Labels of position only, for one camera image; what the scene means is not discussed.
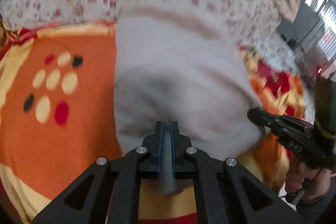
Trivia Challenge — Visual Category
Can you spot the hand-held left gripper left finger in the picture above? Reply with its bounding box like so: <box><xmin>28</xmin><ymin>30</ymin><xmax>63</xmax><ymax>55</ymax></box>
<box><xmin>31</xmin><ymin>122</ymin><xmax>164</xmax><ymax>224</ymax></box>

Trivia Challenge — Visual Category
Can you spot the dark grey cabinet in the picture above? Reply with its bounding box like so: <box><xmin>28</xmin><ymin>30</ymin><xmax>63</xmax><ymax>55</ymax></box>
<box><xmin>277</xmin><ymin>0</ymin><xmax>323</xmax><ymax>50</ymax></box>

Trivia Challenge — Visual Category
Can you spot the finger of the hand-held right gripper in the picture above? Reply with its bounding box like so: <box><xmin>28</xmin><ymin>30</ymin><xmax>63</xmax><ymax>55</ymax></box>
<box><xmin>247</xmin><ymin>108</ymin><xmax>279</xmax><ymax>131</ymax></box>

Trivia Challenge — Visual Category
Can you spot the orange red printed blanket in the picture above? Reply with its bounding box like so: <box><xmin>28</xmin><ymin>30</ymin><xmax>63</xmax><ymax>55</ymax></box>
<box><xmin>0</xmin><ymin>18</ymin><xmax>315</xmax><ymax>224</ymax></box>

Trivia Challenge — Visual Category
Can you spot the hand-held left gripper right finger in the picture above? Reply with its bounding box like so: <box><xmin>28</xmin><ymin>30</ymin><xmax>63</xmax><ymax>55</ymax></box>
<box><xmin>172</xmin><ymin>122</ymin><xmax>305</xmax><ymax>224</ymax></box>

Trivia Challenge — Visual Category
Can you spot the person's right hand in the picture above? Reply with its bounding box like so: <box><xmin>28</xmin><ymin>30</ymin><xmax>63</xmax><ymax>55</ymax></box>
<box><xmin>285</xmin><ymin>158</ymin><xmax>332</xmax><ymax>205</ymax></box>

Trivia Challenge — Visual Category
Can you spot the grey zip jacket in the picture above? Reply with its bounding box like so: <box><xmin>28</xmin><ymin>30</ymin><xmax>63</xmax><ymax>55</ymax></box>
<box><xmin>113</xmin><ymin>7</ymin><xmax>264</xmax><ymax>197</ymax></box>

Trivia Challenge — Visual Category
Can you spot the window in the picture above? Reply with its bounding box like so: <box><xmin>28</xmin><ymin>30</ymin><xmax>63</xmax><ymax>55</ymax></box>
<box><xmin>306</xmin><ymin>0</ymin><xmax>336</xmax><ymax>75</ymax></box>

